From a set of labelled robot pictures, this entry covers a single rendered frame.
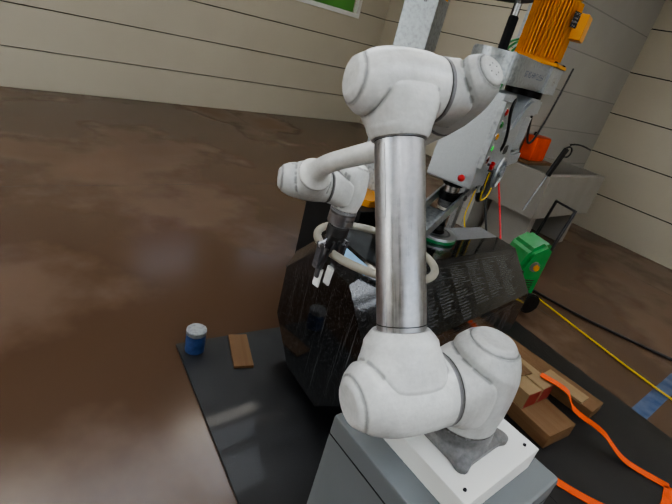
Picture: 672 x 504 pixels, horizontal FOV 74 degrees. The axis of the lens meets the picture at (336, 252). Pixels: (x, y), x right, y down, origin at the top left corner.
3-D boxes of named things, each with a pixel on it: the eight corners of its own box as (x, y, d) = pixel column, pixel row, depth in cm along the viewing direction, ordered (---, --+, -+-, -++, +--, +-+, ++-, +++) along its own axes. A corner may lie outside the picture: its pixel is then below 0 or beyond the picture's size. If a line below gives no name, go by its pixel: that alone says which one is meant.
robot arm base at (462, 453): (518, 435, 108) (527, 419, 105) (462, 477, 94) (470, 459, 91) (459, 384, 119) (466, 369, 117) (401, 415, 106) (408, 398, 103)
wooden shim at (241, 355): (227, 336, 245) (228, 334, 244) (246, 336, 249) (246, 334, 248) (233, 368, 224) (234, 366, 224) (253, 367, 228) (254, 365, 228)
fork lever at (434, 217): (450, 177, 237) (452, 168, 234) (484, 190, 229) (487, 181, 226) (380, 236, 193) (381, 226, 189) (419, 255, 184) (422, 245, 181)
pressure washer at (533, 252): (508, 289, 387) (553, 196, 349) (534, 313, 358) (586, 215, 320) (475, 287, 375) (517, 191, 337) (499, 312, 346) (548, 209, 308)
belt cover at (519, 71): (507, 89, 265) (519, 60, 258) (550, 101, 254) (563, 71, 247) (450, 80, 189) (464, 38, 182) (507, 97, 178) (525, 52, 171)
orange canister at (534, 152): (510, 158, 489) (523, 128, 475) (533, 159, 520) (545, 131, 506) (528, 165, 475) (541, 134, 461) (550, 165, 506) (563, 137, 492)
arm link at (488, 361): (513, 433, 100) (554, 358, 90) (448, 450, 92) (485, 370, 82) (468, 381, 113) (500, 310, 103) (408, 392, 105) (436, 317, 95)
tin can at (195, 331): (192, 340, 236) (195, 320, 230) (208, 348, 233) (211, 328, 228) (179, 350, 227) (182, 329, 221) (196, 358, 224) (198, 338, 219)
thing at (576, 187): (468, 228, 507) (498, 154, 470) (527, 221, 588) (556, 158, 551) (515, 254, 467) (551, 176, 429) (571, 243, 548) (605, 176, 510)
